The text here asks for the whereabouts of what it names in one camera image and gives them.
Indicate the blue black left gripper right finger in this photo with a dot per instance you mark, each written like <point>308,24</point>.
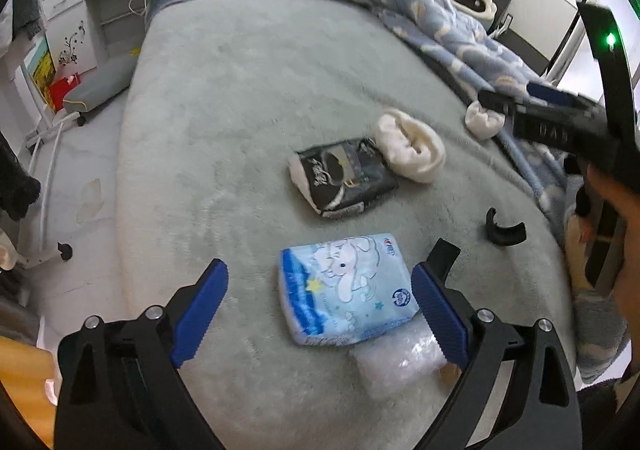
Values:
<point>540,409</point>

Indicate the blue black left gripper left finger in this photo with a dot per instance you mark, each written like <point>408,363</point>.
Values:
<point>121,387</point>

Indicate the small white sock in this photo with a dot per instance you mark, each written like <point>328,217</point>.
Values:
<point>483,123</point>

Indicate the black curved plastic piece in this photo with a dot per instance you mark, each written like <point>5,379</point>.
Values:
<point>501,235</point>

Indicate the blue cartoon tissue pack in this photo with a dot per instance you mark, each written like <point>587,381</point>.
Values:
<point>345,291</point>

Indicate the black tissue pack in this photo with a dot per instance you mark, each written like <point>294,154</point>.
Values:
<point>342,179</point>

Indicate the person's right hand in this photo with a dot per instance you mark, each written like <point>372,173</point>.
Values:
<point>620,240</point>

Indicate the orange curtain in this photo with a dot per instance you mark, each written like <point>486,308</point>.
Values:
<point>27,373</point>

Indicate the blue patterned fleece duvet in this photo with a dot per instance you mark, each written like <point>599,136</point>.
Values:
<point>475,62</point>

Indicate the white clothes rack base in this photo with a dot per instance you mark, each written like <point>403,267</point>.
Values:
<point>62,251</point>

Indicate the white cloud cat bed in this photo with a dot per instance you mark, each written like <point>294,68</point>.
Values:
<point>484,11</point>

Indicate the hanging black garment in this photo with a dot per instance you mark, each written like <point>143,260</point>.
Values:
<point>18,190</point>

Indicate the red box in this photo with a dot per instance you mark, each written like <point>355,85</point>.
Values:
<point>60,88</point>

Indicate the grey floor cushion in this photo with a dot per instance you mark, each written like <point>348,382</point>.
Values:
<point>109,80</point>

